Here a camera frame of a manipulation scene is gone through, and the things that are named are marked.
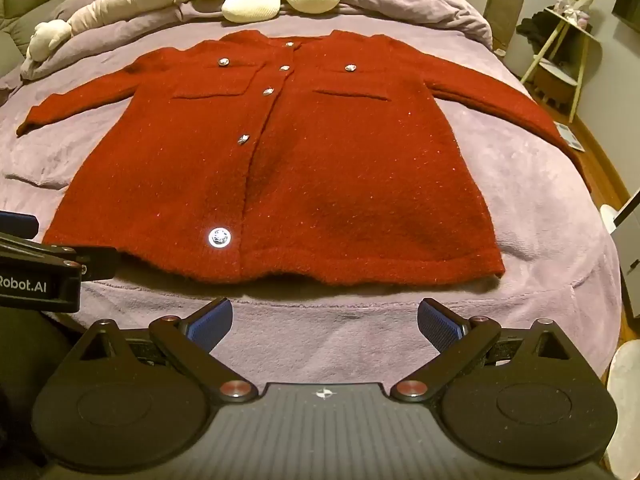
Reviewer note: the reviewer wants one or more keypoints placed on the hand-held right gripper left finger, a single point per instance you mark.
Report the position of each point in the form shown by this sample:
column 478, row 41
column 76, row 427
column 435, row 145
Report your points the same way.
column 212, row 322

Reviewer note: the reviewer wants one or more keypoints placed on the bathroom scale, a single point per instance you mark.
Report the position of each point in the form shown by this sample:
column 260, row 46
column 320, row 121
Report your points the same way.
column 569, row 136

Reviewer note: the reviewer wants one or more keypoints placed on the pale pink pillow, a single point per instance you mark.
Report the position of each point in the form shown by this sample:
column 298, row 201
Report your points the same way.
column 125, row 2

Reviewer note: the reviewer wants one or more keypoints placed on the grey-green padded headboard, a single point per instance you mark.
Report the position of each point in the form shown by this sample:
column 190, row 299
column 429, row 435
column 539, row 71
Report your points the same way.
column 20, row 10

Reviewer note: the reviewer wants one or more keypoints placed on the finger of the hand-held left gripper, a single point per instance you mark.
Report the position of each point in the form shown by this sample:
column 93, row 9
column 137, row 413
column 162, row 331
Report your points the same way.
column 17, row 224
column 100, row 264

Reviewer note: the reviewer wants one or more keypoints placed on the wooden door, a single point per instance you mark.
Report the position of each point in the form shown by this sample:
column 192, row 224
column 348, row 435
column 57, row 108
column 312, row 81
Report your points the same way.
column 507, row 0

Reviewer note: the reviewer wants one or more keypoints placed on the purple duvet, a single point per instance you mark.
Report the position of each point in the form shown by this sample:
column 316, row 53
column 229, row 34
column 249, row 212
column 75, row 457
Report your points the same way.
column 400, row 0

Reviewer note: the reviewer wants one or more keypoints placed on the yellow-legged side shelf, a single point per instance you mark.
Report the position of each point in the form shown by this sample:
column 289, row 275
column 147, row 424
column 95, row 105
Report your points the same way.
column 547, row 67

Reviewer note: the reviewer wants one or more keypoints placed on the red knit cardigan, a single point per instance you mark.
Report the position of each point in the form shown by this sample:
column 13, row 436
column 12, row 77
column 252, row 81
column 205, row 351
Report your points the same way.
column 350, row 160

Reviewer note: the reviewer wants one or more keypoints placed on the white plush toy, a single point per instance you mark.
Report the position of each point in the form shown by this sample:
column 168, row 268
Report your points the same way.
column 47, row 35

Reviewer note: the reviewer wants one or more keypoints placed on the small pink figurines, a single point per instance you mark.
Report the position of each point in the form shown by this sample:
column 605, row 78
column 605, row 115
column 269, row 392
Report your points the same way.
column 575, row 12

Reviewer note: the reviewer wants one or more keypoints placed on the grey flat panel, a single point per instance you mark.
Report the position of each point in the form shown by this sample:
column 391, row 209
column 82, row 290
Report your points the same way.
column 629, row 255

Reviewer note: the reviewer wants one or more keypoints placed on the black cloth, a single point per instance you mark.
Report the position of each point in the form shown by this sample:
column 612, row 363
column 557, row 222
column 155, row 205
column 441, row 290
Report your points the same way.
column 532, row 30

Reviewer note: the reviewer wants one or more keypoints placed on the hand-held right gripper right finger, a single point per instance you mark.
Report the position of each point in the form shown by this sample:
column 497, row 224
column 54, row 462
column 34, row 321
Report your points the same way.
column 440, row 322

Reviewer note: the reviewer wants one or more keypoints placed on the white round base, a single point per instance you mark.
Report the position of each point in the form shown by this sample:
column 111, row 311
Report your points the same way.
column 609, row 217

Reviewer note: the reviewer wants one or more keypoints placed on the white fluffy rug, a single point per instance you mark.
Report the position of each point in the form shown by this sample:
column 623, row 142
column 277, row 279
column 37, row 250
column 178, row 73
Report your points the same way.
column 625, row 400

